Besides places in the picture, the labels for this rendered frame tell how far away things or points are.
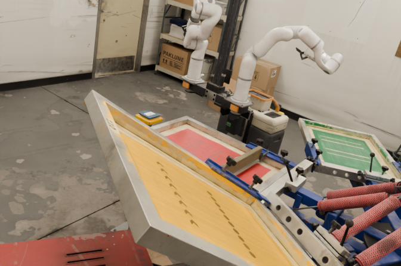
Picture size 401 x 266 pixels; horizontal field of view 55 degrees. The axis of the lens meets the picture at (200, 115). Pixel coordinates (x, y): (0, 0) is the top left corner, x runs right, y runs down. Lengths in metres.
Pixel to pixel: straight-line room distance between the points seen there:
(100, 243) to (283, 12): 5.11
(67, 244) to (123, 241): 0.16
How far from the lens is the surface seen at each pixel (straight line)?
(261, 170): 2.16
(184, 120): 2.47
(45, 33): 5.42
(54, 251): 1.23
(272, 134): 3.14
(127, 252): 1.24
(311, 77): 5.85
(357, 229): 1.59
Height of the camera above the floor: 1.94
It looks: 22 degrees down
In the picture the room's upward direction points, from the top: 12 degrees clockwise
